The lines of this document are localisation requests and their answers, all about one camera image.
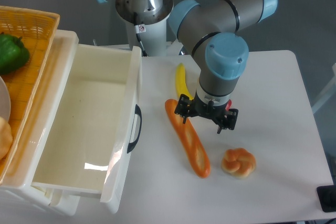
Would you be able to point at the yellow banana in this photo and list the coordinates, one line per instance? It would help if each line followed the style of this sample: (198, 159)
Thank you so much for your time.
(180, 82)

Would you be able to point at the round knotted bread roll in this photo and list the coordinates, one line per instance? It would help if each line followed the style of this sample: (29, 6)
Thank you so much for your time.
(238, 162)

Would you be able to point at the long orange baguette bread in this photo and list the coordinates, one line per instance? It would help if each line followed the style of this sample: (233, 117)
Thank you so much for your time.
(190, 141)

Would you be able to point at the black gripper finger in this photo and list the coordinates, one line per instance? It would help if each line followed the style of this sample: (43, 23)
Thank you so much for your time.
(184, 108)
(227, 120)

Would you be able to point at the white plate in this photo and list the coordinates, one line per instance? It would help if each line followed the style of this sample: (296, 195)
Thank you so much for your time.
(5, 105)

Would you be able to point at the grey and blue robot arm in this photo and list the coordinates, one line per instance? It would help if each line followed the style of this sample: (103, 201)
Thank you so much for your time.
(209, 35)

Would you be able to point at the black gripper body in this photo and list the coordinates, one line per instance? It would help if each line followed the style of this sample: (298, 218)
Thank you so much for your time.
(209, 111)

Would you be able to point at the pale round bread bun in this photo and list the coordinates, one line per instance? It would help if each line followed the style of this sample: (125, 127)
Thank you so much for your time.
(6, 138)

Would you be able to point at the green bell pepper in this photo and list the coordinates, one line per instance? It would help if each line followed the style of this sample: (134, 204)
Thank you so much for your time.
(14, 54)

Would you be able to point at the yellow woven basket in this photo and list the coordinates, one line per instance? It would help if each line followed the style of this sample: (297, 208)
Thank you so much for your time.
(26, 37)

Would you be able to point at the black device at table edge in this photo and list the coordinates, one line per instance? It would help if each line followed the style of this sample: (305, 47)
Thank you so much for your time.
(326, 195)

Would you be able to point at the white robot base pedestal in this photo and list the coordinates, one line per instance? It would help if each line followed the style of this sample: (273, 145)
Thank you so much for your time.
(146, 24)

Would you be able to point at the red object behind gripper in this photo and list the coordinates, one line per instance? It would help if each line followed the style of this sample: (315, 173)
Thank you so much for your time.
(229, 104)

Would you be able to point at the white plastic drawer cabinet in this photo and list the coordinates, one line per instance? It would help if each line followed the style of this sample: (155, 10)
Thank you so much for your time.
(17, 191)

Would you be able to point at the white open plastic drawer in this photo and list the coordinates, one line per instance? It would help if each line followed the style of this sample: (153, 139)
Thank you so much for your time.
(97, 125)

